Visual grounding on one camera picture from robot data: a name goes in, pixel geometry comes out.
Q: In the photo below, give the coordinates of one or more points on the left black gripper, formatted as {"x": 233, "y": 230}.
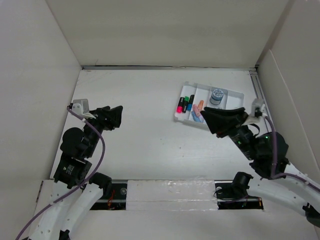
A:
{"x": 110, "y": 117}

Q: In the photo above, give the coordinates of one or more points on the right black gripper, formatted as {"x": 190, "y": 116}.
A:
{"x": 221, "y": 120}

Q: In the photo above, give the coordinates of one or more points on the blue translucent eraser case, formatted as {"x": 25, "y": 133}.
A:
{"x": 198, "y": 119}

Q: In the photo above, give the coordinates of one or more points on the orange translucent eraser case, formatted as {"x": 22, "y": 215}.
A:
{"x": 200, "y": 105}

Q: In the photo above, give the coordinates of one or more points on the pink translucent eraser case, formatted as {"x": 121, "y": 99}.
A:
{"x": 196, "y": 111}

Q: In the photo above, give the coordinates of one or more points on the blue cap black highlighter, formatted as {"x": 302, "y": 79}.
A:
{"x": 190, "y": 102}

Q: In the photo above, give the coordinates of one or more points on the green cap black highlighter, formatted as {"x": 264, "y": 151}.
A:
{"x": 185, "y": 104}

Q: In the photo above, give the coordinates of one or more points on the pink cap black highlighter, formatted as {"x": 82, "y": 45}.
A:
{"x": 179, "y": 108}

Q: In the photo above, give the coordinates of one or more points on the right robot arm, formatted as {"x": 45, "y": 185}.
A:
{"x": 279, "y": 180}

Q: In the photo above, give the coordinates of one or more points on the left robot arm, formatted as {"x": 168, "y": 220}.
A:
{"x": 76, "y": 186}

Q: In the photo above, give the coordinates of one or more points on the white divided organizer tray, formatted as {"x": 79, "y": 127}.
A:
{"x": 231, "y": 100}

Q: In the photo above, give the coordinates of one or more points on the white foam block front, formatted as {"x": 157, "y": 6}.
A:
{"x": 171, "y": 195}

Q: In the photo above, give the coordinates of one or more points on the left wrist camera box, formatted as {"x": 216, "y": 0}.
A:
{"x": 82, "y": 105}

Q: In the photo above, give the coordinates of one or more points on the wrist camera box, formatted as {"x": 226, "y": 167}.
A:
{"x": 82, "y": 105}
{"x": 258, "y": 112}

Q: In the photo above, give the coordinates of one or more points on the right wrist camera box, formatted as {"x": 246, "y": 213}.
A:
{"x": 258, "y": 112}

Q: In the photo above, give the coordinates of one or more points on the metal rail right edge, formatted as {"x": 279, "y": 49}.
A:
{"x": 259, "y": 90}

